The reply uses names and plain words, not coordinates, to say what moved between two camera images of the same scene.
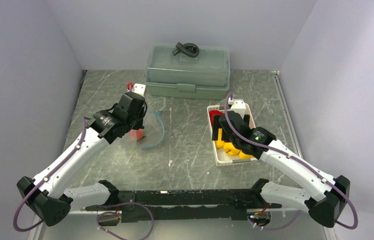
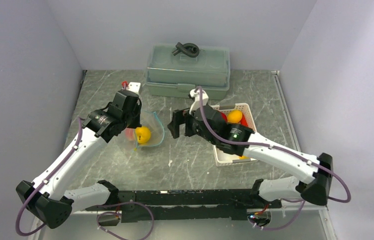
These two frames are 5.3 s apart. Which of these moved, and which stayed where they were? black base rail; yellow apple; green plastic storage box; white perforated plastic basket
Moved: yellow apple
Stayed: white perforated plastic basket; black base rail; green plastic storage box
